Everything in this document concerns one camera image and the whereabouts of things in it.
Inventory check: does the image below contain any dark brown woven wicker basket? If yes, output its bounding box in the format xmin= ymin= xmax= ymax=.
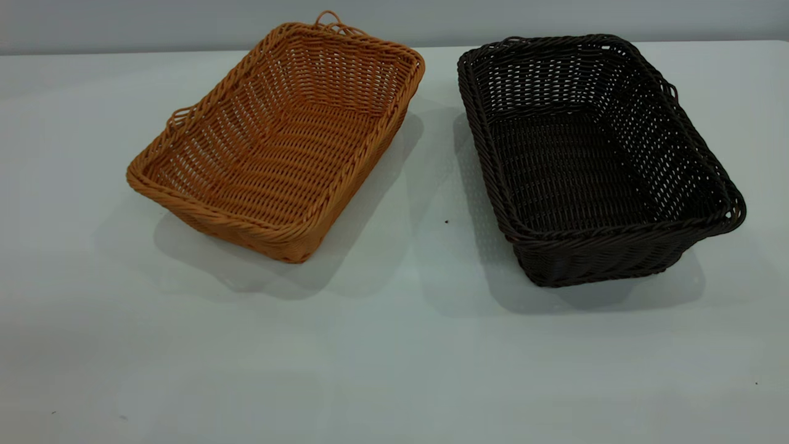
xmin=457 ymin=34 xmax=747 ymax=289

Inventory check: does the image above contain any orange-brown woven wicker basket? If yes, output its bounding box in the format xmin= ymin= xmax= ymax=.
xmin=126 ymin=10 xmax=426 ymax=264

